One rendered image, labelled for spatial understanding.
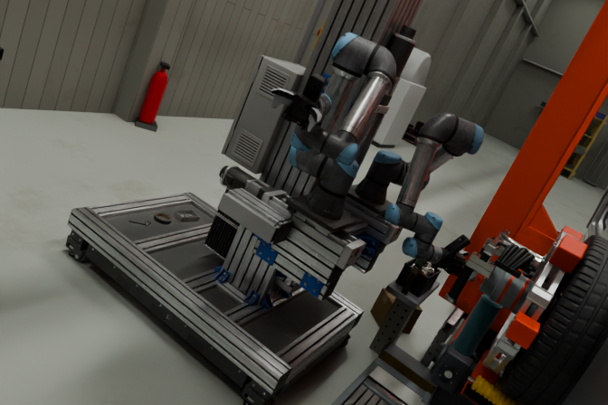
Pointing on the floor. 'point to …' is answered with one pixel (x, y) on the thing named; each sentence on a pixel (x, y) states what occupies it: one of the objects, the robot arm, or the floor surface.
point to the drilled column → (392, 325)
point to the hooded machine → (403, 100)
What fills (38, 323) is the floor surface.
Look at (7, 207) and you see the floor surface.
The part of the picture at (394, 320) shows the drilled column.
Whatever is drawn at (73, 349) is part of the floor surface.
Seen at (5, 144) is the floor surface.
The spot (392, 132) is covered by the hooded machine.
